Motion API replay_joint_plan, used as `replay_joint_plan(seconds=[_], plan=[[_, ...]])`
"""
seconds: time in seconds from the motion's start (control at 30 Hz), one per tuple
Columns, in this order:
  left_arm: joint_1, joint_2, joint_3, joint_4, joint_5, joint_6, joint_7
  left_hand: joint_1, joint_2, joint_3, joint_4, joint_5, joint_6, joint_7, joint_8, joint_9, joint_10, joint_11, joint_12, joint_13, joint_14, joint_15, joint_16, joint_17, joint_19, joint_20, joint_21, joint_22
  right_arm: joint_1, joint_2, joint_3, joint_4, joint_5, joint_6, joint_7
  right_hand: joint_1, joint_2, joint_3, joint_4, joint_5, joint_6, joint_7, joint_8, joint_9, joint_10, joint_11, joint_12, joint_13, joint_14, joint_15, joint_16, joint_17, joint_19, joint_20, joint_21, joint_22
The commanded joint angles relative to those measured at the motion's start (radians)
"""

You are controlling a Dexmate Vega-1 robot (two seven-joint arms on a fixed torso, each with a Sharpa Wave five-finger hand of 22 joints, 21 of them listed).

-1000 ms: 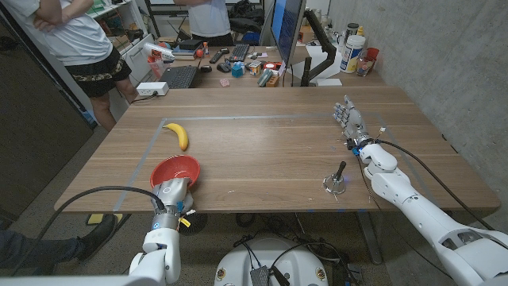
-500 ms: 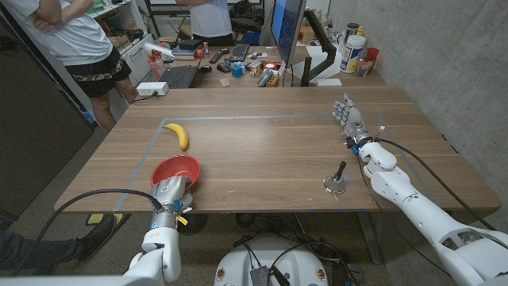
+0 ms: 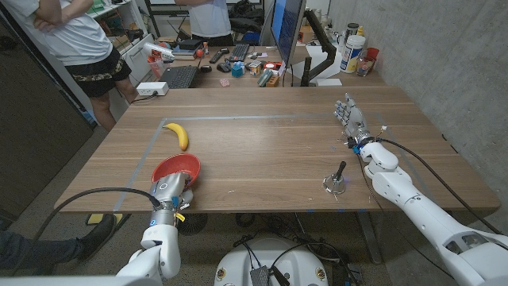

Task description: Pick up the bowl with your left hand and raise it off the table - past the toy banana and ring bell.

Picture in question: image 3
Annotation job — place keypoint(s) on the grey metal table leg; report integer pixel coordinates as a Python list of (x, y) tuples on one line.
[(371, 238)]

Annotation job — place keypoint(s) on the colourful cube box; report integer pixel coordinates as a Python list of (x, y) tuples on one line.
[(255, 67)]

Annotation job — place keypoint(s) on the yellow toy banana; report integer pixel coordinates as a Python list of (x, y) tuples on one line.
[(182, 137)]

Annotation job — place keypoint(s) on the seated person's dark leg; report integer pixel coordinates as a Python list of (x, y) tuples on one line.
[(95, 238)]

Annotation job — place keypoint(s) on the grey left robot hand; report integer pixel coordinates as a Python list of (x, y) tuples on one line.
[(168, 190)]

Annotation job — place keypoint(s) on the yellow bottle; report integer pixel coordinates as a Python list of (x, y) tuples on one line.
[(360, 31)]

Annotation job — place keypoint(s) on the orange block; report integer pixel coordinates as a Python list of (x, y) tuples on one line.
[(272, 81)]

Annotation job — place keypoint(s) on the person in black patterned shorts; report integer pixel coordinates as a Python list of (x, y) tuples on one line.
[(75, 35)]

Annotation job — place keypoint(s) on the white wrapped roll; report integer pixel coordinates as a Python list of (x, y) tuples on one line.
[(158, 51)]

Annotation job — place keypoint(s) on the blue cube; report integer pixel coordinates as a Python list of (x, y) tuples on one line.
[(237, 71)]

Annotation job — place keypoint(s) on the person in light grey t-shirt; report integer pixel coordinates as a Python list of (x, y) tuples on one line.
[(210, 20)]

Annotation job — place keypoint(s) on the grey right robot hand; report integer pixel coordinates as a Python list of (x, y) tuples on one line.
[(356, 119)]

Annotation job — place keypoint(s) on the computer monitor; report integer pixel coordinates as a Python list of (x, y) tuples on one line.
[(287, 28)]

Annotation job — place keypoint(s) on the small orange ball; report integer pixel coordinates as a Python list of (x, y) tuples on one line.
[(199, 53)]

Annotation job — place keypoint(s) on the white power strip box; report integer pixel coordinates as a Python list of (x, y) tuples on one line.
[(152, 88)]

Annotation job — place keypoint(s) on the small black box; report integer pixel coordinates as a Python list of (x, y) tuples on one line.
[(190, 44)]

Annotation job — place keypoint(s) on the black remote control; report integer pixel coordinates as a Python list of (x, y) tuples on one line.
[(218, 56)]

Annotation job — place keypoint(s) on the wooden back desk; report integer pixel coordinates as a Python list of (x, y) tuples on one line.
[(246, 81)]

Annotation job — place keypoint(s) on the red bowl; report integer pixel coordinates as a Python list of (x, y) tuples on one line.
[(178, 163)]

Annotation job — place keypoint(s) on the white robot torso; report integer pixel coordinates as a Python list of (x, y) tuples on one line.
[(238, 262)]

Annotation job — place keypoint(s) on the red cup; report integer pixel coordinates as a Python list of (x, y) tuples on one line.
[(373, 53)]

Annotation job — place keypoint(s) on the yellow pad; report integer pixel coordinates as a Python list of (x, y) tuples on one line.
[(95, 219)]

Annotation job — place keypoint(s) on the white drawer cabinet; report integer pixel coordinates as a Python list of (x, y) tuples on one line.
[(139, 59)]

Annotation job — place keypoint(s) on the white storage shelf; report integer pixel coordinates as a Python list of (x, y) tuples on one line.
[(115, 24)]

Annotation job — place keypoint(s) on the grey green box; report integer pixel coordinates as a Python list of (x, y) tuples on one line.
[(264, 77)]

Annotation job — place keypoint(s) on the clear glass jar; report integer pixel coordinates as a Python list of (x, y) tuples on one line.
[(363, 65)]

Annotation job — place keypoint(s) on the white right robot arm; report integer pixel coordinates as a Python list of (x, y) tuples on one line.
[(420, 212)]

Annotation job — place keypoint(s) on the white monitor base plate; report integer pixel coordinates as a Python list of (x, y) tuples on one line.
[(329, 82)]

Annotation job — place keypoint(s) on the dark jar with lid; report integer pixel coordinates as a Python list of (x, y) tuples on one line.
[(351, 28)]

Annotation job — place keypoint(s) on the black backpack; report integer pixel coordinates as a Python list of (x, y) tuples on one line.
[(244, 18)]

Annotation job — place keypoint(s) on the blue book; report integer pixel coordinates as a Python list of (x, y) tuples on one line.
[(182, 52)]

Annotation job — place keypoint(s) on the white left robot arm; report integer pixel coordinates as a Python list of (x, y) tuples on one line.
[(160, 250)]

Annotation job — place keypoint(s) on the black keyboard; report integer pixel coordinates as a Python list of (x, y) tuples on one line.
[(180, 76), (239, 52)]

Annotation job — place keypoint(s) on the black floor fan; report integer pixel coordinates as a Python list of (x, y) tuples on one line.
[(194, 223)]

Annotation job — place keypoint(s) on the black computer mouse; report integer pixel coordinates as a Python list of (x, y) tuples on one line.
[(223, 67), (206, 68)]

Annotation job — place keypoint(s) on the white canister blue label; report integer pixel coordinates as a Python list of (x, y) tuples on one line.
[(352, 53)]

